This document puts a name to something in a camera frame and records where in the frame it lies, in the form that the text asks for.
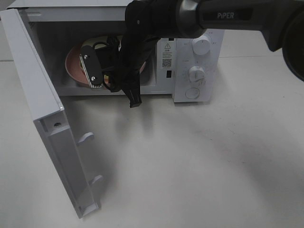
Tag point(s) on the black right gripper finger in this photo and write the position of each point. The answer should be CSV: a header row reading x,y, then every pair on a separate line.
x,y
131,88

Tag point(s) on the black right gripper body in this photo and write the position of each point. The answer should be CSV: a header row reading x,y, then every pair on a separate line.
x,y
147,21

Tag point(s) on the round door release button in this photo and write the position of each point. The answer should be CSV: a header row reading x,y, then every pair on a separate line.
x,y
192,93

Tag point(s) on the pink round plate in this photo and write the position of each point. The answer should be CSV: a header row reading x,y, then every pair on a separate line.
x,y
74,69

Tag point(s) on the white microwave knob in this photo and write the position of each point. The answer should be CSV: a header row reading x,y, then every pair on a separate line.
x,y
201,45
196,74

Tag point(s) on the white microwave door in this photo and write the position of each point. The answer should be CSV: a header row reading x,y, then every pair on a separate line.
x,y
48,112

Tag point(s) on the white bread sandwich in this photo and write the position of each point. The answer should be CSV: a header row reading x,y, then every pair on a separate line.
x,y
104,52

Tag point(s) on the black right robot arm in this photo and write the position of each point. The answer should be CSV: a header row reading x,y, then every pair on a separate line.
x,y
281,23

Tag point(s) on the white warning sticker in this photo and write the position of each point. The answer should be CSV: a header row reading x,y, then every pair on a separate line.
x,y
166,54

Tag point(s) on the white microwave oven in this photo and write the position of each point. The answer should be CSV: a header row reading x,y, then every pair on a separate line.
x,y
45,37

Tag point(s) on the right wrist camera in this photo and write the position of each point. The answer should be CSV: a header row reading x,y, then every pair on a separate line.
x,y
91,67

